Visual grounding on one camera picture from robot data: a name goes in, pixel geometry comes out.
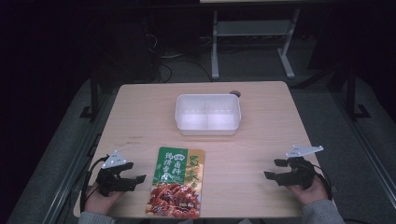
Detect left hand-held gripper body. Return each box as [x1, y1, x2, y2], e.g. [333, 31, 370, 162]
[95, 149, 128, 198]

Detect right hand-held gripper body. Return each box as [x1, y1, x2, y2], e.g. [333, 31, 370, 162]
[279, 145, 324, 191]

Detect green and yellow seasoning packet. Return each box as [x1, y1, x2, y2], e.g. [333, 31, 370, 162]
[145, 146, 206, 219]

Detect white divided plastic container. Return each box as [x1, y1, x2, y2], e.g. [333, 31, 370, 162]
[174, 93, 243, 137]

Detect person's right hand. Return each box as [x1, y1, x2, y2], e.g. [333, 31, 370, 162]
[286, 175, 330, 206]

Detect person's left hand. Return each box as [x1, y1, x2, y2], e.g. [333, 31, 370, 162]
[84, 183, 124, 216]

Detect black metal stand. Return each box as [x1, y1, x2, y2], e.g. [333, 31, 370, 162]
[79, 69, 101, 121]
[345, 63, 372, 121]

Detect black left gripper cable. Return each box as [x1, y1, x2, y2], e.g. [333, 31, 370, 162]
[79, 156, 110, 214]

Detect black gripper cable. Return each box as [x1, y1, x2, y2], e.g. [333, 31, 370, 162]
[310, 163, 333, 201]
[79, 156, 110, 214]

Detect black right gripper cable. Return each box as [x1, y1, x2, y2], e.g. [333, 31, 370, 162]
[310, 163, 333, 201]

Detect black cables on floor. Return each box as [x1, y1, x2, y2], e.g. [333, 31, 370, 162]
[146, 32, 214, 84]

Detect white metal desk frame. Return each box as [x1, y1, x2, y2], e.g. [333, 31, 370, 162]
[210, 7, 302, 80]

